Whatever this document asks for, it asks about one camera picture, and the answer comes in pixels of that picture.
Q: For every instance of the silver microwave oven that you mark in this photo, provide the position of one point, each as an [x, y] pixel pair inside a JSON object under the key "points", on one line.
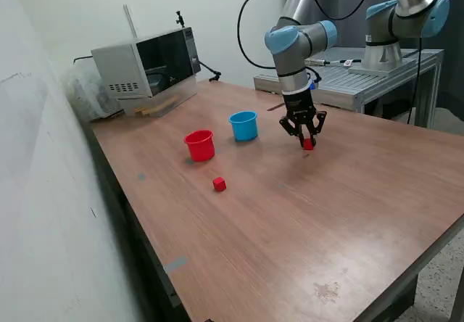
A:
{"points": [[119, 68]]}

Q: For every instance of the wooden stick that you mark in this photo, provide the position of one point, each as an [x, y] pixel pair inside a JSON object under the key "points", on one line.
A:
{"points": [[163, 105], [141, 111]]}

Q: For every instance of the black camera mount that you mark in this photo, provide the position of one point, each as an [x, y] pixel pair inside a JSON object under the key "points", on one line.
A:
{"points": [[179, 19]]}

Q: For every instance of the thin white rod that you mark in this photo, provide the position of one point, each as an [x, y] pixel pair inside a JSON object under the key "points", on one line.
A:
{"points": [[129, 21]]}

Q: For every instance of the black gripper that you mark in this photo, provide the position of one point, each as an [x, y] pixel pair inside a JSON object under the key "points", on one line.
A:
{"points": [[299, 104]]}

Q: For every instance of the dark grey curtain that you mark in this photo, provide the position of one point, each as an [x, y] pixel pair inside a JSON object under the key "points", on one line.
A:
{"points": [[351, 35]]}

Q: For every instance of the clear plastic bag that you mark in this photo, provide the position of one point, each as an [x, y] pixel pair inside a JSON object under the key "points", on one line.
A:
{"points": [[83, 93]]}

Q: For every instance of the blue-lit wrist camera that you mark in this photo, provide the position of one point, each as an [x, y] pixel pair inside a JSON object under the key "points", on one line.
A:
{"points": [[314, 82]]}

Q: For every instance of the flat metal strip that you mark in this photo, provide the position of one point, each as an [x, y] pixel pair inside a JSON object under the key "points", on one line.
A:
{"points": [[275, 107]]}

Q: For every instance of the red plastic bin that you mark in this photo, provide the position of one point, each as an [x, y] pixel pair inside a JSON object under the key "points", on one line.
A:
{"points": [[199, 149]]}

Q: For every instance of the small red cube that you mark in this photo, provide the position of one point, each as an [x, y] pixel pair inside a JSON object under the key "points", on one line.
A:
{"points": [[219, 184], [308, 145]]}

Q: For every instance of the blue plastic bin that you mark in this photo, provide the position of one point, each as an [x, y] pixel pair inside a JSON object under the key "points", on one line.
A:
{"points": [[243, 130]]}

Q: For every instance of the aluminium robot base table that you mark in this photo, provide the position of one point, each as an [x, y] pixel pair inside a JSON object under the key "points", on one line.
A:
{"points": [[344, 82]]}

